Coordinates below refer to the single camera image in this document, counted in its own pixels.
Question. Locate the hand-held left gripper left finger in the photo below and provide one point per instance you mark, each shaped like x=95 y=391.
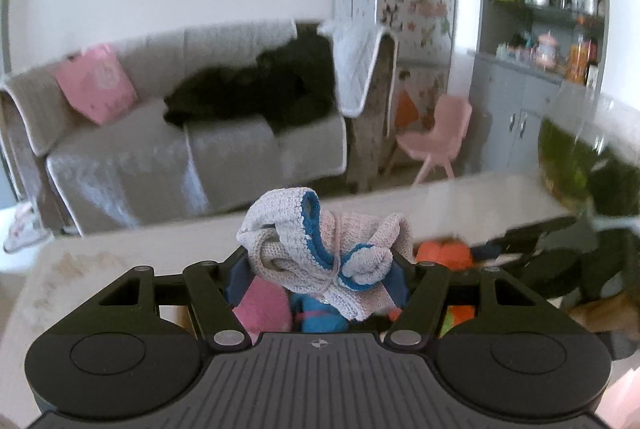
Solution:
x=237 y=281

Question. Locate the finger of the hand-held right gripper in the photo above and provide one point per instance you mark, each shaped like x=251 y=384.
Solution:
x=520 y=239

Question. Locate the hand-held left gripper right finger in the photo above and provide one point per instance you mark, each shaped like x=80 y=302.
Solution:
x=402 y=289

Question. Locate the white blue knitted bundle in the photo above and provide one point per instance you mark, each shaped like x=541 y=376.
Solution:
x=280 y=229

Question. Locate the white desktop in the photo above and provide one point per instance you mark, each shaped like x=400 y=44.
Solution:
x=150 y=244

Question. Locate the pink sock roll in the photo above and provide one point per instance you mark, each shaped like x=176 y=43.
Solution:
x=260 y=309

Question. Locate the yellow tissue box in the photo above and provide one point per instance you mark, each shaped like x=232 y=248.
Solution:
x=597 y=319

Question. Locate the blue grey sock bundle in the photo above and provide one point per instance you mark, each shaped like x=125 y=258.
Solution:
x=320 y=321

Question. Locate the glass fishbowl with plants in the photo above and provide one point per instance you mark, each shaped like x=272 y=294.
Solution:
x=570 y=159

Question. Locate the grey shelf cabinet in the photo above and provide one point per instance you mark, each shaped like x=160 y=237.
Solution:
x=500 y=109

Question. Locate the pink plastic chair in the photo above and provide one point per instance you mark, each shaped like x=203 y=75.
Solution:
x=440 y=134

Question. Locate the grey covered sofa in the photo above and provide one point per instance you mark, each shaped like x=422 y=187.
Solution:
x=125 y=169

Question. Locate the pink figurine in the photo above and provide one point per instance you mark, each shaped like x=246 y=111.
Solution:
x=546 y=51

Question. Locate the black clothing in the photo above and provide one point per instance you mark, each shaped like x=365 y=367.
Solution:
x=250 y=89

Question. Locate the orange drink bottle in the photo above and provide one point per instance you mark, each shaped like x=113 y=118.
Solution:
x=582 y=54

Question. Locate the white pink slipper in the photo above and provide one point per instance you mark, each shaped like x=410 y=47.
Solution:
x=25 y=229

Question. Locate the white quilted blanket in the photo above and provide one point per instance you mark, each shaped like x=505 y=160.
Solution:
x=355 y=69

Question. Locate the pink pillow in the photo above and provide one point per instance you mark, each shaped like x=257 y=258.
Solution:
x=97 y=84

